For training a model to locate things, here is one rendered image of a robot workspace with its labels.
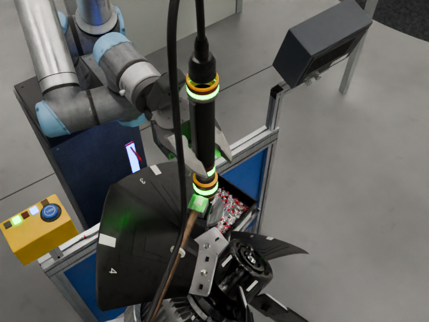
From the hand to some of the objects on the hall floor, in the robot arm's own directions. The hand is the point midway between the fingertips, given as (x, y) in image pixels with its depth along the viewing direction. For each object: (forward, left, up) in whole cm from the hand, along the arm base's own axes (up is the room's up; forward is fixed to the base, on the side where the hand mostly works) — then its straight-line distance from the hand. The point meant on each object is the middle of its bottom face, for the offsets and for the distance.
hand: (214, 160), depth 73 cm
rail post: (-42, -29, -156) cm, 164 cm away
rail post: (-36, +57, -156) cm, 169 cm away
